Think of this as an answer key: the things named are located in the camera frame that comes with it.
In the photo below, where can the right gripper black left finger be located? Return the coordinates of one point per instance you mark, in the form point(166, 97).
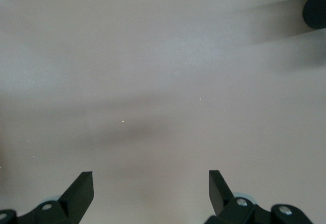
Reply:
point(74, 203)

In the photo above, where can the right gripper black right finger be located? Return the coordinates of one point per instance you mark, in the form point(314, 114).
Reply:
point(224, 206)

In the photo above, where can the brown table cloth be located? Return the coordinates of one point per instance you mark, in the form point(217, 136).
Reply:
point(102, 68)

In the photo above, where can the black ribbed cylinder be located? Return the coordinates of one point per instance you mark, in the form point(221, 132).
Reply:
point(315, 11)

